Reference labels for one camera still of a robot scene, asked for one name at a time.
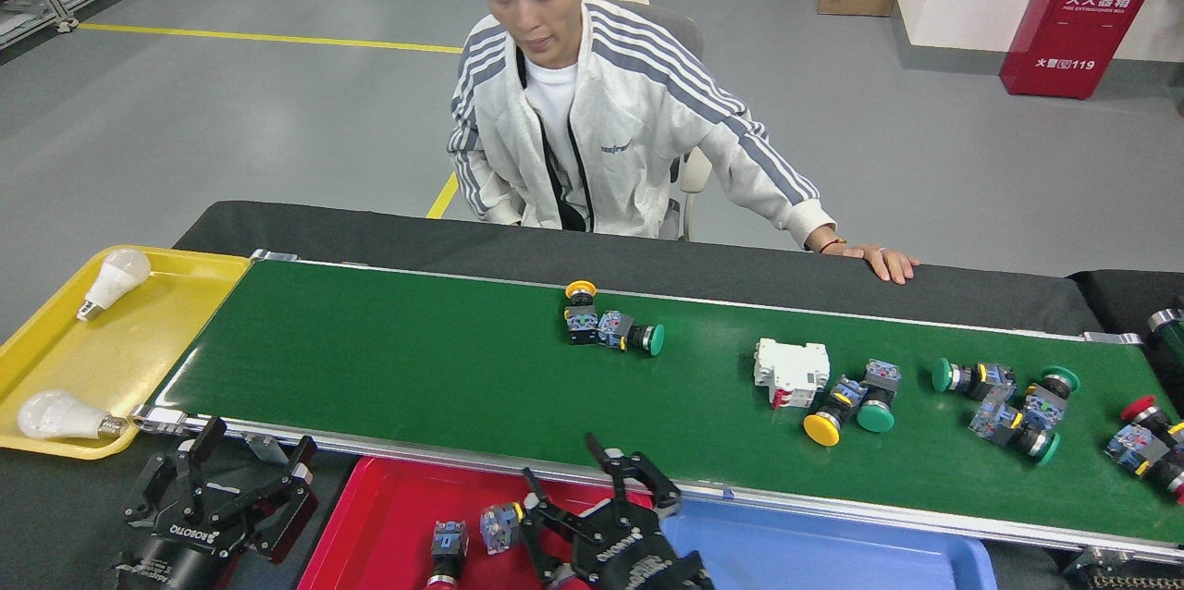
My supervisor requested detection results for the person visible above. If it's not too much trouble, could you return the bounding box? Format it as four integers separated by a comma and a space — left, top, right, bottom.
447, 0, 919, 286

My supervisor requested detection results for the white light bulb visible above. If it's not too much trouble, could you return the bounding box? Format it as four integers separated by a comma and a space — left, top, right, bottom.
17, 389, 129, 441
77, 249, 152, 323

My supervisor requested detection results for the black drive chain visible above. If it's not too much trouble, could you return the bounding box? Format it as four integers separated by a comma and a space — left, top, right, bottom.
1064, 546, 1184, 590

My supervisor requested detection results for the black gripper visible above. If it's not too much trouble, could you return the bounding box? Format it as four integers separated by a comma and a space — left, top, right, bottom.
116, 419, 320, 590
514, 434, 715, 590

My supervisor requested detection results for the grey office chair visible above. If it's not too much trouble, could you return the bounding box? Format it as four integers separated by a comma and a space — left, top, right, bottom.
592, 0, 713, 242

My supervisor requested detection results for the yellow plastic tray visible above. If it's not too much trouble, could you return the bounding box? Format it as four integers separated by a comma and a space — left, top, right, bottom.
0, 245, 253, 461

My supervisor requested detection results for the yellow push button switch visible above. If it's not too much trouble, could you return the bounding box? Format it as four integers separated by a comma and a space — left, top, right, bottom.
802, 375, 869, 449
564, 280, 602, 347

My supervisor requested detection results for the white circuit breaker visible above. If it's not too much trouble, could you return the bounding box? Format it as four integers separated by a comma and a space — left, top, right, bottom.
754, 338, 831, 410

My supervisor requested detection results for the red fire extinguisher box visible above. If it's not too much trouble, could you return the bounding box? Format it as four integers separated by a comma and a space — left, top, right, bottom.
999, 0, 1166, 101

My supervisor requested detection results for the blue plastic tray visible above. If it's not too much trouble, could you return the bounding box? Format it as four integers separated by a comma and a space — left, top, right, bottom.
659, 496, 1000, 590

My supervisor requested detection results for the short green conveyor belt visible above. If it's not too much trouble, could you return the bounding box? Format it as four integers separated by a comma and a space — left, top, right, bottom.
1147, 308, 1184, 369

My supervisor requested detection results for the red plastic tray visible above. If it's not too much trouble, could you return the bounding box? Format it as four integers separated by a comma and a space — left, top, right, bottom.
296, 456, 667, 590

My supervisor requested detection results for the person's left hand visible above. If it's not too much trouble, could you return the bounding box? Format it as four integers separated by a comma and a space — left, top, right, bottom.
837, 243, 919, 286

